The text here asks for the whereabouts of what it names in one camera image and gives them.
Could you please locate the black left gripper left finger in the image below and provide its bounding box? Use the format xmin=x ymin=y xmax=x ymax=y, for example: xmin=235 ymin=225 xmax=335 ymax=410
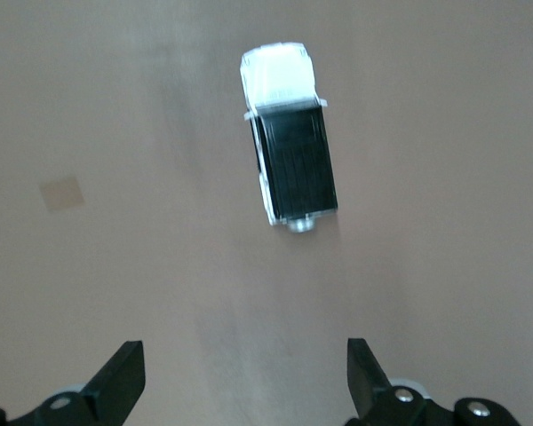
xmin=0 ymin=339 xmax=146 ymax=426

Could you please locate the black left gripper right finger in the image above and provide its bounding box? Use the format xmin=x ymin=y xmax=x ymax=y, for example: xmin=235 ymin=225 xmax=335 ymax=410
xmin=344 ymin=337 xmax=523 ymax=426

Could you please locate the white jeep toy black roof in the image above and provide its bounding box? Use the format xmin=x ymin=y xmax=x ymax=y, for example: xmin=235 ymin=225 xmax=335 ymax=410
xmin=239 ymin=42 xmax=339 ymax=234

